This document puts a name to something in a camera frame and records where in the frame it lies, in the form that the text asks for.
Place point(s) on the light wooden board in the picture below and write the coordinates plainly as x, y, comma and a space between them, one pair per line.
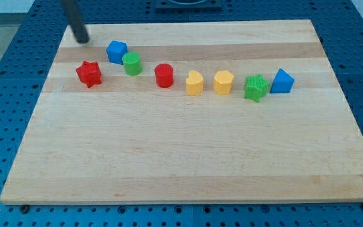
128, 141

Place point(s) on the yellow heart block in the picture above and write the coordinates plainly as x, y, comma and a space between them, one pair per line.
194, 83

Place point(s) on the yellow hexagon block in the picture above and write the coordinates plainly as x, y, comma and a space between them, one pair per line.
223, 82

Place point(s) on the red cylinder block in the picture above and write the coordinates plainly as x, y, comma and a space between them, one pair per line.
164, 75

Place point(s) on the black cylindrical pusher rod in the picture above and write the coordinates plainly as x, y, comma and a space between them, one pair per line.
75, 19

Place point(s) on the blue cube block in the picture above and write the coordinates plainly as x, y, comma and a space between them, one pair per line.
115, 51

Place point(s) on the green star block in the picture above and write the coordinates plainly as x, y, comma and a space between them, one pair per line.
256, 87

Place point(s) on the red star block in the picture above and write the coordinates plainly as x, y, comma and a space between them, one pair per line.
89, 73

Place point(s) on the blue triangle block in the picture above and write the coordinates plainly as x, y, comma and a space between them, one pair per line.
282, 83

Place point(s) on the green cylinder block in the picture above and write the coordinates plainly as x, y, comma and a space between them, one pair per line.
132, 63

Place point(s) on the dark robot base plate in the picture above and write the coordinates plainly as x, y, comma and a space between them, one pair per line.
165, 5

